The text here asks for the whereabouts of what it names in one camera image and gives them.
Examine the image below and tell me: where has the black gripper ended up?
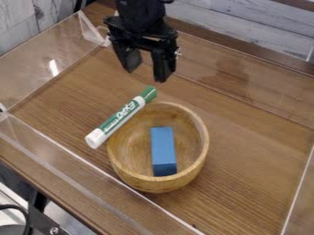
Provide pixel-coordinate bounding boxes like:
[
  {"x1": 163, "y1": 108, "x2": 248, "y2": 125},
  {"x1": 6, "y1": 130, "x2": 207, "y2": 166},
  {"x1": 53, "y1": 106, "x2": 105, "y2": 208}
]
[{"x1": 102, "y1": 0, "x2": 177, "y2": 83}]

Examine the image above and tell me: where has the green Expo marker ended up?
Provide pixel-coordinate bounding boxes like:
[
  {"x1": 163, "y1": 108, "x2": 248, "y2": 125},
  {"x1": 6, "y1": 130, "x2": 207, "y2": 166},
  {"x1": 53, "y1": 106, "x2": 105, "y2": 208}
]
[{"x1": 84, "y1": 86, "x2": 157, "y2": 149}]

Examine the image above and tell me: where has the brown wooden bowl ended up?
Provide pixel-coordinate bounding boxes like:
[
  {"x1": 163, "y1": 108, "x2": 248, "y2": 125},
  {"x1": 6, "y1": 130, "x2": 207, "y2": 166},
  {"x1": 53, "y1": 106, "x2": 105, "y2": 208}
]
[{"x1": 106, "y1": 102, "x2": 209, "y2": 194}]

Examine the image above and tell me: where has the blue rectangular block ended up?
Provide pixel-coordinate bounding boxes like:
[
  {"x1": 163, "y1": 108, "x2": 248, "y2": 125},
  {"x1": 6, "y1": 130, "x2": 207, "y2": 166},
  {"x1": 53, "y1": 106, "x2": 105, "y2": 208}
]
[{"x1": 149, "y1": 127, "x2": 176, "y2": 176}]

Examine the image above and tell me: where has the black metal stand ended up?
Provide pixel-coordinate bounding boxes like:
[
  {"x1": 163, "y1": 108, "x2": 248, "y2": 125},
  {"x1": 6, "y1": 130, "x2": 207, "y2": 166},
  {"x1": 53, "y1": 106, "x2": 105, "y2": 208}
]
[{"x1": 22, "y1": 189, "x2": 84, "y2": 235}]

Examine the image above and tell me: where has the clear acrylic corner bracket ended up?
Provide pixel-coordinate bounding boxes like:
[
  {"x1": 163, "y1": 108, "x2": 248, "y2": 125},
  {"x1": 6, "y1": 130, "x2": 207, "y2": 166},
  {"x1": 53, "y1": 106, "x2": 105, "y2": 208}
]
[{"x1": 77, "y1": 11, "x2": 112, "y2": 48}]

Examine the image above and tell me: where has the black cable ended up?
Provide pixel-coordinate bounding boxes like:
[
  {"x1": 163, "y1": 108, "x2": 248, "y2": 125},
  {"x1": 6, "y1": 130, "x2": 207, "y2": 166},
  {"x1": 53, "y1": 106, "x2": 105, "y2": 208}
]
[{"x1": 0, "y1": 204, "x2": 32, "y2": 235}]

